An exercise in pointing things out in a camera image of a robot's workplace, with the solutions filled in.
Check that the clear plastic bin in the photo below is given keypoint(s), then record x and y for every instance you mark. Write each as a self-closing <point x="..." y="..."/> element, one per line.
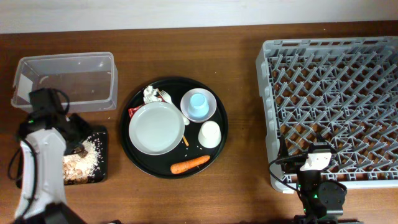
<point x="90" y="80"/>

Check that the orange carrot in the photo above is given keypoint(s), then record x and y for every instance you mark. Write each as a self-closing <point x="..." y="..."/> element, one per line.
<point x="181" y="167"/>

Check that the grey dishwasher rack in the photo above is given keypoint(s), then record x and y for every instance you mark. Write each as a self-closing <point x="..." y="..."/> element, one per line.
<point x="344" y="90"/>

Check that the round black serving tray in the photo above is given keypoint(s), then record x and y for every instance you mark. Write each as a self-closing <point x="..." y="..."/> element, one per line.
<point x="159" y="166"/>

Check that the wooden chopstick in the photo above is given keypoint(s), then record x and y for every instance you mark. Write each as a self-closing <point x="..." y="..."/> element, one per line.
<point x="185" y="141"/>

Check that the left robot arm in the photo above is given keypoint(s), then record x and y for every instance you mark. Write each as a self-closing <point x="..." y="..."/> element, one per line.
<point x="47" y="134"/>

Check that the black rectangular tray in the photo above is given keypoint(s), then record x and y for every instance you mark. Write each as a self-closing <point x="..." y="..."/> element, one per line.
<point x="99" y="131"/>

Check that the light blue cup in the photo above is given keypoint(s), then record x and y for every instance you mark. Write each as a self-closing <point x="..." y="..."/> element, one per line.
<point x="198" y="106"/>

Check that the rice and pasta leftovers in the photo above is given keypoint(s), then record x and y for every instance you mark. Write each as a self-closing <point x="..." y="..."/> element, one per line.
<point x="77" y="169"/>

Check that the brown food scrap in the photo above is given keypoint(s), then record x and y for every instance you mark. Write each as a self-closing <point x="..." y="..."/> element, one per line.
<point x="82" y="153"/>

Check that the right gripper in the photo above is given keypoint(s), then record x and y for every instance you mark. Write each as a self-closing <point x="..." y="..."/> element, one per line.
<point x="295" y="163"/>

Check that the white plastic fork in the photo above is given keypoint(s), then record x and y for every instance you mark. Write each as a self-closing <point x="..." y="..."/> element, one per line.
<point x="166" y="97"/>

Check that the white cup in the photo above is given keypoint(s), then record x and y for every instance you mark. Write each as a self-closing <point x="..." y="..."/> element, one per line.
<point x="209" y="135"/>

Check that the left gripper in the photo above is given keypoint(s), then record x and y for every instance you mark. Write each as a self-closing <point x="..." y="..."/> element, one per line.
<point x="82" y="129"/>

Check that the red snack wrapper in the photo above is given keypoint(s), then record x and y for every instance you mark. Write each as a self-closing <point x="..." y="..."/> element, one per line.
<point x="132" y="111"/>

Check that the white bowl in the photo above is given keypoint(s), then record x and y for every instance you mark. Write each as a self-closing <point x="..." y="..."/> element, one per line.
<point x="184" y="103"/>

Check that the grey plate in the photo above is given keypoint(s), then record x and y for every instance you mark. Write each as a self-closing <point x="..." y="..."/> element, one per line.
<point x="156" y="128"/>

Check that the white napkin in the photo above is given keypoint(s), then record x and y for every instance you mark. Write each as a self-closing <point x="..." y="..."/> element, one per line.
<point x="151" y="95"/>

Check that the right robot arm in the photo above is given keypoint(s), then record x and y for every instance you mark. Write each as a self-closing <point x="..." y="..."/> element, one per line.
<point x="322" y="199"/>

